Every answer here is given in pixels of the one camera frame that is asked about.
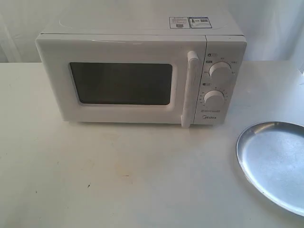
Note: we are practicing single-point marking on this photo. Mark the upper white control knob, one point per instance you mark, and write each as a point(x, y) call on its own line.
point(220, 71)

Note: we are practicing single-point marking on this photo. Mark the round metal tray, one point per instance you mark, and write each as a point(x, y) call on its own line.
point(271, 154)

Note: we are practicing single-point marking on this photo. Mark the white framed grey panel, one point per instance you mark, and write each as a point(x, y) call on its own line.
point(124, 78)

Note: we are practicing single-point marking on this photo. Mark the blue label sticker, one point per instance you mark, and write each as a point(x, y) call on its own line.
point(199, 22)

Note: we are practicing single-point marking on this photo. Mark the white control knob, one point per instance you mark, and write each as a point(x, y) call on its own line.
point(214, 99)
point(220, 71)

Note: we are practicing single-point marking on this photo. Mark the lower white control knob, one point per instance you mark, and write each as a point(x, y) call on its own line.
point(214, 99)

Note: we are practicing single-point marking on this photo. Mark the white microwave oven body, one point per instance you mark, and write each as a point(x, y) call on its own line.
point(225, 44)

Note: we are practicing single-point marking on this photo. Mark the white label sticker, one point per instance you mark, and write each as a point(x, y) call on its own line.
point(179, 22)

